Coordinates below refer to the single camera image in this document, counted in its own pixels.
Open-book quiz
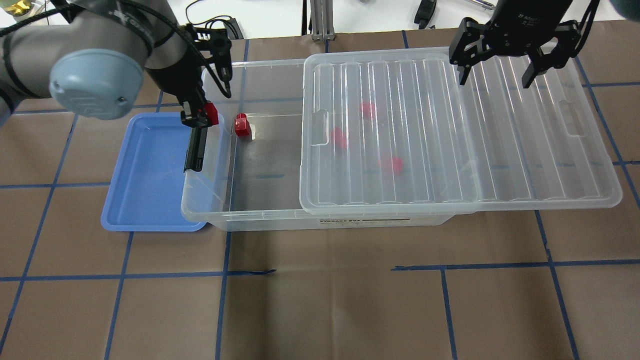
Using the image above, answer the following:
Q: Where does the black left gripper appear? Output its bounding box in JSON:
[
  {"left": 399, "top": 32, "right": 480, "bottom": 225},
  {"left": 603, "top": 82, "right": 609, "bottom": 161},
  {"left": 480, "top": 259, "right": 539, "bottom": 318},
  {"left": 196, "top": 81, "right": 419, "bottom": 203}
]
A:
[{"left": 147, "top": 24, "right": 233, "bottom": 129}]

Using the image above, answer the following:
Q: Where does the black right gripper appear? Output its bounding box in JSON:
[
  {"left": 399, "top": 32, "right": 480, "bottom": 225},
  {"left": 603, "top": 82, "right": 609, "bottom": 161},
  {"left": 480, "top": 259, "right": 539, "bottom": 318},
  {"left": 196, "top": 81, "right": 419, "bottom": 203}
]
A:
[{"left": 448, "top": 0, "right": 583, "bottom": 89}]

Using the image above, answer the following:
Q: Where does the red block with knob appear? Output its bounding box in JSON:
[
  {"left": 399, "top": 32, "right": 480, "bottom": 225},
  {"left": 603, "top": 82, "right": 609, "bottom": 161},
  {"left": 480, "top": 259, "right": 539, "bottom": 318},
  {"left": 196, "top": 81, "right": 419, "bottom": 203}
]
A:
[{"left": 203, "top": 101, "right": 219, "bottom": 127}]

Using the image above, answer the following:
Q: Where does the clear plastic box lid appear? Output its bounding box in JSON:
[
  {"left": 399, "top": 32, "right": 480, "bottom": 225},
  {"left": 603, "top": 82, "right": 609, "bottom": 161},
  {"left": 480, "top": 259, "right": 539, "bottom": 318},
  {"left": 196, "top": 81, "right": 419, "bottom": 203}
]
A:
[{"left": 299, "top": 47, "right": 623, "bottom": 215}]

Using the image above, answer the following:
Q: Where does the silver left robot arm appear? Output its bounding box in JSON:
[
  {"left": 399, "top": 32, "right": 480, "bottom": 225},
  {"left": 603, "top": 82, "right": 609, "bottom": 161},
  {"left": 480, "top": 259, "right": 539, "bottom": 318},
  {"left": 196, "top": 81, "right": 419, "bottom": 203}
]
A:
[{"left": 1, "top": 0, "right": 233, "bottom": 128}]

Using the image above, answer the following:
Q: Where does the red block near latch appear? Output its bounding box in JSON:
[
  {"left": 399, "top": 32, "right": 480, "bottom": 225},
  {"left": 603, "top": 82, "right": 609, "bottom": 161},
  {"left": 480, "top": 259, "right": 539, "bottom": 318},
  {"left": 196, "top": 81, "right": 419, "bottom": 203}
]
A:
[{"left": 234, "top": 112, "right": 252, "bottom": 138}]

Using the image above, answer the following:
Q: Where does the clear plastic storage box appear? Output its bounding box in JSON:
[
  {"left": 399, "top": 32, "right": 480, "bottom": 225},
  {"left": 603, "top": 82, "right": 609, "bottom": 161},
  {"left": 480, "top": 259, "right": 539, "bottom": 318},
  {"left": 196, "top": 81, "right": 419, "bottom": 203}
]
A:
[{"left": 181, "top": 58, "right": 451, "bottom": 231}]

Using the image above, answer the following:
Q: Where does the blue plastic tray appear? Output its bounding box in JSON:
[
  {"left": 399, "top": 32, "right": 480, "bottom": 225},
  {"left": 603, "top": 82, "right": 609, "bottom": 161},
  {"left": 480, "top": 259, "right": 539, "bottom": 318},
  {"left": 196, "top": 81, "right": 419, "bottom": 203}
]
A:
[{"left": 100, "top": 112, "right": 205, "bottom": 232}]

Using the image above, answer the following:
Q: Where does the red block under lid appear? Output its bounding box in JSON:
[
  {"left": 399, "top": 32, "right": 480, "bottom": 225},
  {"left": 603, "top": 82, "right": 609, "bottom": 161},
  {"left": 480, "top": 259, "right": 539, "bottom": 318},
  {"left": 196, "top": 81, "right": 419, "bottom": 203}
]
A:
[
  {"left": 329, "top": 127, "right": 349, "bottom": 150},
  {"left": 359, "top": 102, "right": 377, "bottom": 121},
  {"left": 379, "top": 155, "right": 403, "bottom": 176}
]

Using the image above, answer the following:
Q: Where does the brown paper table cover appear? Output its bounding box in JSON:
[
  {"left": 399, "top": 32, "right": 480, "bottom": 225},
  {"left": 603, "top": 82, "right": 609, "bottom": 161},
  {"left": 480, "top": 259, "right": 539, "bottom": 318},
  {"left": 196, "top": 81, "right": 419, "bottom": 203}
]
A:
[{"left": 0, "top": 20, "right": 640, "bottom": 360}]

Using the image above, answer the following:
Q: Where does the black box latch handle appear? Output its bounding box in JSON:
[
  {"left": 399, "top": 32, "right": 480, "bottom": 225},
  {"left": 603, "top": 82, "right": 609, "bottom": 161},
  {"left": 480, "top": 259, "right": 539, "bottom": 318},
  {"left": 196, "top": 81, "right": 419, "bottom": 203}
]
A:
[{"left": 183, "top": 127, "right": 208, "bottom": 173}]

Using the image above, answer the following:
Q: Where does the aluminium frame post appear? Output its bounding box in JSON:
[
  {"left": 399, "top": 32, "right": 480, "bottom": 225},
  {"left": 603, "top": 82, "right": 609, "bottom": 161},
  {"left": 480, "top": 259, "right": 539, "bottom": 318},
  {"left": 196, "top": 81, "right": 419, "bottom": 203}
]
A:
[{"left": 310, "top": 0, "right": 336, "bottom": 42}]

